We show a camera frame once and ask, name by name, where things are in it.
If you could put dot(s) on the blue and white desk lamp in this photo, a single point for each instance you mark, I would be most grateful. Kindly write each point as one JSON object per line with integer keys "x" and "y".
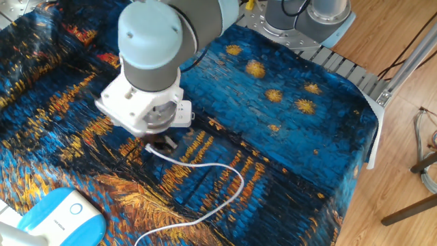
{"x": 61, "y": 218}

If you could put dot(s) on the starry night painted tablecloth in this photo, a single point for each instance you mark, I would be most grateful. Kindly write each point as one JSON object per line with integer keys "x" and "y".
{"x": 273, "y": 136}

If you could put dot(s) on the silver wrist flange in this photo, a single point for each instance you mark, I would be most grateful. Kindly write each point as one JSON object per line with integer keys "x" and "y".
{"x": 160, "y": 116}

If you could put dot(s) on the small yellow object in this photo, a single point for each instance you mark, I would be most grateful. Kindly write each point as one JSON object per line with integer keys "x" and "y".
{"x": 250, "y": 4}

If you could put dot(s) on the dark brown wooden leg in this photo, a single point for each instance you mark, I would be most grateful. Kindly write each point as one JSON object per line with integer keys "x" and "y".
{"x": 423, "y": 164}
{"x": 409, "y": 209}

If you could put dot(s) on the white power strip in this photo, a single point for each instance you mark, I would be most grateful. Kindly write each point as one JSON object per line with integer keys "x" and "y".
{"x": 184, "y": 114}

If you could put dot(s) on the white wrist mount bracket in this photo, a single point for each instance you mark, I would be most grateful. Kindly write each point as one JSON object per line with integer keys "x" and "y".
{"x": 126, "y": 106}

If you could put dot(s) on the silver robot mounting plate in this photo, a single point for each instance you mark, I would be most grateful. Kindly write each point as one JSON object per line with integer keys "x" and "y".
{"x": 259, "y": 27}

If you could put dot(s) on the silver grey UR5 robot arm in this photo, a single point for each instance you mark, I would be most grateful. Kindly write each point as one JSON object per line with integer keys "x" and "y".
{"x": 153, "y": 37}

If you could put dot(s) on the aluminium frame beam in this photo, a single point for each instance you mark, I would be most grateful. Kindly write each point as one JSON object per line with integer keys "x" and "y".
{"x": 406, "y": 68}

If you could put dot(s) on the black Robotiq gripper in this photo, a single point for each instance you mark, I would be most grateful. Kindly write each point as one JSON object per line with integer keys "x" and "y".
{"x": 155, "y": 137}

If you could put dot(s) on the silver screwed metal plate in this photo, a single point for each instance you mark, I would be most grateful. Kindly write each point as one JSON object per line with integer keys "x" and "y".
{"x": 15, "y": 7}

